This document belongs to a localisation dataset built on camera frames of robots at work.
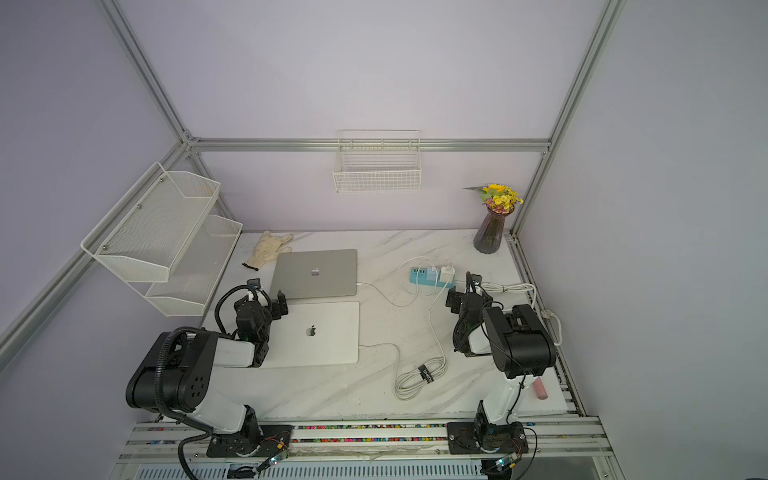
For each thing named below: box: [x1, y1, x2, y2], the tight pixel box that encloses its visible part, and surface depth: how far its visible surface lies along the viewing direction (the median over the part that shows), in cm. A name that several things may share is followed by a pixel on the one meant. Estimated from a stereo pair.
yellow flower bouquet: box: [463, 183, 524, 214], surface depth 100 cm
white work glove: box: [242, 230, 294, 271], surface depth 117 cm
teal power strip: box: [410, 267, 455, 288], surface depth 104 cm
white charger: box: [440, 266, 455, 284], surface depth 100 cm
